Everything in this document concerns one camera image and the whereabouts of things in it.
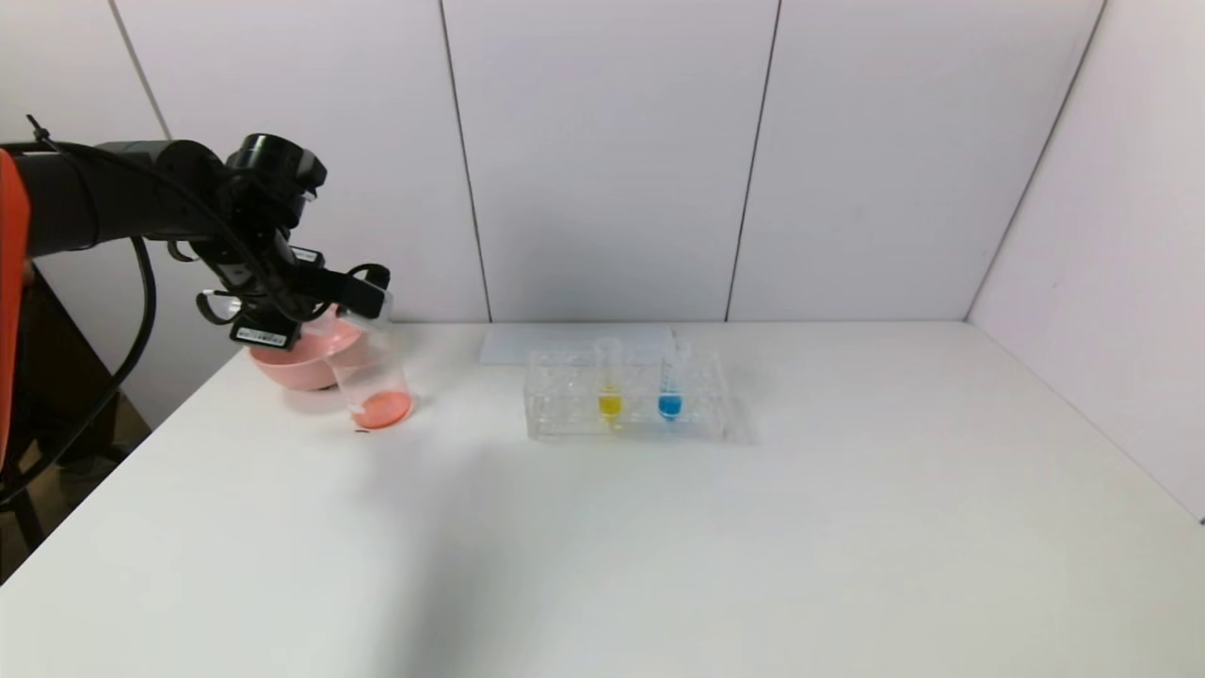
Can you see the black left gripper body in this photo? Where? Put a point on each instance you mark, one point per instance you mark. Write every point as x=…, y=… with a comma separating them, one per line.
x=266, y=330

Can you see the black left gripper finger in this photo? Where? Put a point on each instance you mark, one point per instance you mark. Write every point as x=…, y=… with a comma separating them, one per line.
x=334, y=303
x=344, y=280

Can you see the test tube with red pigment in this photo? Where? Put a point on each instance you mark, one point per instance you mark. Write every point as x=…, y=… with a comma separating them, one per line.
x=373, y=325

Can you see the test tube with yellow pigment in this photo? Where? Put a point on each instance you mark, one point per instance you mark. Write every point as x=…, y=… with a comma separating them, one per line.
x=610, y=406

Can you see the clear glass beaker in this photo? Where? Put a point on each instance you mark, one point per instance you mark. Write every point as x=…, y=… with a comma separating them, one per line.
x=381, y=410

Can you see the test tube with blue pigment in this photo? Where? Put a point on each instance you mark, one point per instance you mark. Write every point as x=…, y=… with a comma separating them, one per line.
x=669, y=406

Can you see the clear acrylic test tube rack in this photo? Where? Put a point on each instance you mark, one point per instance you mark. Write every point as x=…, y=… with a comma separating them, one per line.
x=701, y=414

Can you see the pink plastic bowl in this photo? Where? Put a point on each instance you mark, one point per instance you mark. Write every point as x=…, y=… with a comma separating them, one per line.
x=282, y=367

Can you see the white paper sheet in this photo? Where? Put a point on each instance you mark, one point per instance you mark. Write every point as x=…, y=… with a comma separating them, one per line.
x=513, y=344

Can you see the black chair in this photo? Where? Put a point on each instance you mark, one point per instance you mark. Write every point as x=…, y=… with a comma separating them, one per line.
x=56, y=377

